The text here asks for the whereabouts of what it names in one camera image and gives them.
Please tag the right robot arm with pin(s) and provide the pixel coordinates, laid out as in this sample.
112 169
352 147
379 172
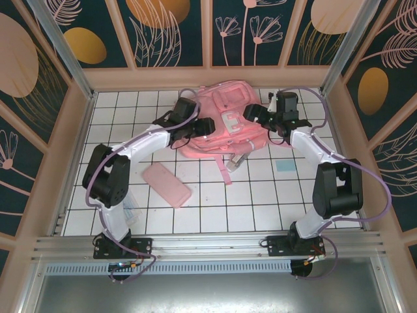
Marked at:
339 192

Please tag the small clear plastic supply case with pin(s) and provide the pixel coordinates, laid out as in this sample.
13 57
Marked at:
236 163

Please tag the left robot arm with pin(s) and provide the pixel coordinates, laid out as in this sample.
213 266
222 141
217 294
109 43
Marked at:
143 143

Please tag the light blue square sticker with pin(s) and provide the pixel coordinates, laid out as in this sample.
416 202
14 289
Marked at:
285 165

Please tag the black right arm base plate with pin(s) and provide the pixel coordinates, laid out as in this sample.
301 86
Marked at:
277 246

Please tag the pink pencil case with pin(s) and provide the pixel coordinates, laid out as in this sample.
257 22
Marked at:
167 184

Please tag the clear plastic bag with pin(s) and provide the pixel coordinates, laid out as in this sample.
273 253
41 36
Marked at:
134 212

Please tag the aluminium frame post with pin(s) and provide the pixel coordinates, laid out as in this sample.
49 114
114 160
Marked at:
348 45
65 55

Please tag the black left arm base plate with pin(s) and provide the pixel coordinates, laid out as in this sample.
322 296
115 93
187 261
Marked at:
143 246

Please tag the aluminium mounting rail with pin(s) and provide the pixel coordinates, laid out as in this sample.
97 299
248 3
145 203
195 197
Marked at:
211 244

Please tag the pink school backpack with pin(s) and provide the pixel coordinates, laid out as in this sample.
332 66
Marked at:
228 104

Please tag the grey metal sheet panel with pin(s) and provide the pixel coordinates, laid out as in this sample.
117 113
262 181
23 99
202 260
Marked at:
211 293

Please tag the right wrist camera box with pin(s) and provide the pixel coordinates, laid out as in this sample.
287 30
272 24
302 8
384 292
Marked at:
272 104

